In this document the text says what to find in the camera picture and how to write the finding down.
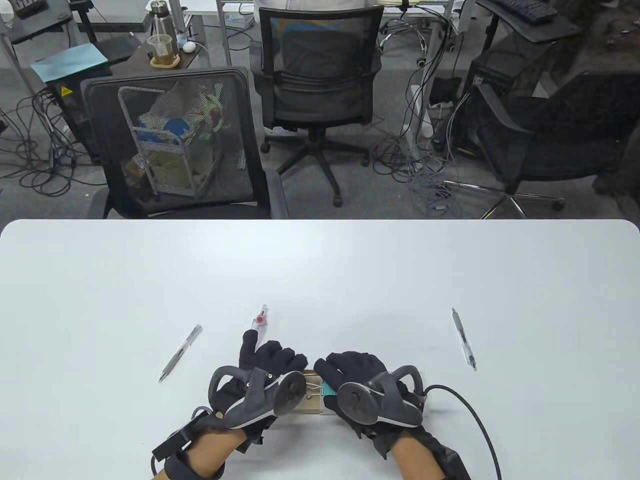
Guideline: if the green binder clip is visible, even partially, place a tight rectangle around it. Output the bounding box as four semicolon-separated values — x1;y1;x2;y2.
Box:
306;377;342;401

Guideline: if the grey floor cable tangle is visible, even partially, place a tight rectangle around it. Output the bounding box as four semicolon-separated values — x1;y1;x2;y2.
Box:
372;90;468;213

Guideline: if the black computer tower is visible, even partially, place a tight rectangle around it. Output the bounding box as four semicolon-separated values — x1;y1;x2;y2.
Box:
465;47;556;161

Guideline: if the black swivel office chair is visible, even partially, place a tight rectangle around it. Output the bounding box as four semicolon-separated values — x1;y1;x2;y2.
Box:
248;6;385;208

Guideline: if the black cabinet yellow label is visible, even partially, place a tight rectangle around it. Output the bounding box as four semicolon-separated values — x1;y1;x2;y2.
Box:
47;75;113;163

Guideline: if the clear silver gel pen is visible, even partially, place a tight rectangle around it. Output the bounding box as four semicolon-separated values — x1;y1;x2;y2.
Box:
451;307;477;372
158;324;203;383

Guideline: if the black keyboard tray stand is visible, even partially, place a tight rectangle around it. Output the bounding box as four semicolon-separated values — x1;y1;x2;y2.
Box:
475;0;585;43

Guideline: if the thick black wrist cable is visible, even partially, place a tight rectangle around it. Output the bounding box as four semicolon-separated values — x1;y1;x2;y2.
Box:
422;384;502;480

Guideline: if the white wire mesh cart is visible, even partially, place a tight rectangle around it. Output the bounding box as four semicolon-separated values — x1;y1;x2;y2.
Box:
117;82;226;198

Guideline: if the grey tracking controller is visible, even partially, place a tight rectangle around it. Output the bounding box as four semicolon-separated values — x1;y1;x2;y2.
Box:
207;365;307;431
336;366;426;428

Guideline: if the black keyboard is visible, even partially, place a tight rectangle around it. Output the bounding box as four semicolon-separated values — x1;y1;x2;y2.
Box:
492;0;558;25

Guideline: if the white red-tipped correction pen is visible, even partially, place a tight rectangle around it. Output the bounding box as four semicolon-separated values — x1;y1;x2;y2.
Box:
250;304;268;346

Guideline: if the black wrist camera strap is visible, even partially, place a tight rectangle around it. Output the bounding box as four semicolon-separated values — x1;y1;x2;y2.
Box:
425;430;473;480
151;407;231;480

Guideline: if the person's left forearm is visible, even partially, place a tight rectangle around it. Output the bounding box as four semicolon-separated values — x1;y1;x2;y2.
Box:
187;427;248;478

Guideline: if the person's left hand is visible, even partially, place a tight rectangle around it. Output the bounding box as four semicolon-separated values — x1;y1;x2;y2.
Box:
210;328;308;446

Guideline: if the cardboard sliding pencil box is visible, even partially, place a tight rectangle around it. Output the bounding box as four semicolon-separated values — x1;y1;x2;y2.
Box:
292;369;431;417

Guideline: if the clear plastic cup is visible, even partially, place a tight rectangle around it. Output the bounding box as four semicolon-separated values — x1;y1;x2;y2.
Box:
146;34;176;66

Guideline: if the black chair chrome base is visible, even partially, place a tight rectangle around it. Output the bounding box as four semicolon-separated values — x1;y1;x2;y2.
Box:
445;70;640;220

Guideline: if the person's right forearm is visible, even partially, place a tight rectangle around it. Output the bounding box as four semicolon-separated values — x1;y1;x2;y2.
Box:
390;432;448;480

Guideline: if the black floor cable tangle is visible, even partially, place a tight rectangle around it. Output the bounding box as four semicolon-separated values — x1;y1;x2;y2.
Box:
0;92;108;197

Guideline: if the teal paper folder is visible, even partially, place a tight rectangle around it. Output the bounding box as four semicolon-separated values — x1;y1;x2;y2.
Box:
31;42;109;83

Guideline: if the black equipment stand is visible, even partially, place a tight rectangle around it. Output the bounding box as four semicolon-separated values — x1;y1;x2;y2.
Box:
0;0;73;43

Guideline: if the dark brown desk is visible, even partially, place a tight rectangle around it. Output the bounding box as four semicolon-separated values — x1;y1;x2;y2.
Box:
102;14;206;71

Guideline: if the steel water bottle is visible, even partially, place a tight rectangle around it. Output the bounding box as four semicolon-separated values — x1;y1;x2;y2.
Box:
150;1;176;53

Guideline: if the person's right hand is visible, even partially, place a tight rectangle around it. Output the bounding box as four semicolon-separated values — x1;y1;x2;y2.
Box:
313;351;446;461

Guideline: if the black mesh armless chair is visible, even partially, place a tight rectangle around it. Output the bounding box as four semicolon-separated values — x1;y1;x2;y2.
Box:
80;66;290;220

